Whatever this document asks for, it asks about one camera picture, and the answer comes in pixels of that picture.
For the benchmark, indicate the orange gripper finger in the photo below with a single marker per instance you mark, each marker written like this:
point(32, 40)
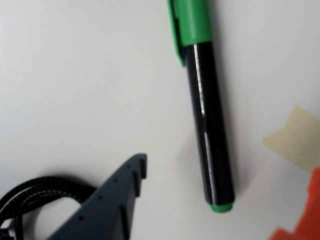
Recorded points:
point(307, 220)

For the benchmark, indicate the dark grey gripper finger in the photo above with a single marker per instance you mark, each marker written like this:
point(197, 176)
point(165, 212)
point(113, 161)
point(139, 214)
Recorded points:
point(105, 207)

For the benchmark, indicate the green black marker pen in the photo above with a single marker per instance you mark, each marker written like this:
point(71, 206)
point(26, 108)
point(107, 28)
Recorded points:
point(207, 125)

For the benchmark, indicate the wide beige masking tape strip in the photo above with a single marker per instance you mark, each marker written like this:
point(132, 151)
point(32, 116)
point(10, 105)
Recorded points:
point(297, 140)

